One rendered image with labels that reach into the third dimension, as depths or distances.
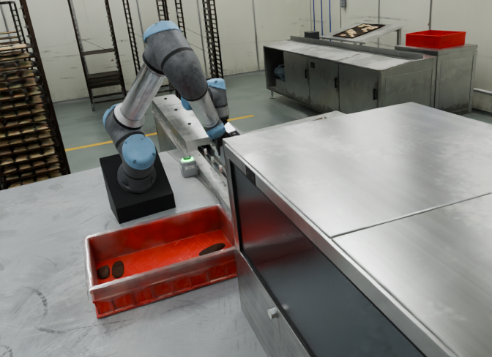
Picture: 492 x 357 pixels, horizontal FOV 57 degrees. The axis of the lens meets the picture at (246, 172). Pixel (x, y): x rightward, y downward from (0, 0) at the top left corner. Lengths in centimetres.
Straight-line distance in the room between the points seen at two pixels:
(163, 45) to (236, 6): 781
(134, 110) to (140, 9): 723
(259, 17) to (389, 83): 526
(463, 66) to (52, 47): 655
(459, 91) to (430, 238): 471
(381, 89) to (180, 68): 326
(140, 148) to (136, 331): 67
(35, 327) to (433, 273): 111
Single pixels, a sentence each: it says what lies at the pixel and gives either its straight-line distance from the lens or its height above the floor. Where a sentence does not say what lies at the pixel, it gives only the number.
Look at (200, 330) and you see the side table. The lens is 122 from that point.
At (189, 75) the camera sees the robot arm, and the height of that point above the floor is 139.
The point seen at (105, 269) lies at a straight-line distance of 153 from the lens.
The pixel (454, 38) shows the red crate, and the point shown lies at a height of 95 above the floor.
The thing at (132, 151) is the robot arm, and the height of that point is 112.
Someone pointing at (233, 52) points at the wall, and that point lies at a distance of 924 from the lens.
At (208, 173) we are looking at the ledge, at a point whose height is 86.
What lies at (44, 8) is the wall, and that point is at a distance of 877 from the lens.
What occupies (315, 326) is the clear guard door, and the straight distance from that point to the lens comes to 76.
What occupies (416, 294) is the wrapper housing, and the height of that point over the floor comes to 130.
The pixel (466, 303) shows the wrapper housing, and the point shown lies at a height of 130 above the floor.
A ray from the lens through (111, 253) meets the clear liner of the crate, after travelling 158.
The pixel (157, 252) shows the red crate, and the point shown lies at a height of 82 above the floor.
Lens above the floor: 161
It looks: 22 degrees down
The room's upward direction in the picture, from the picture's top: 6 degrees counter-clockwise
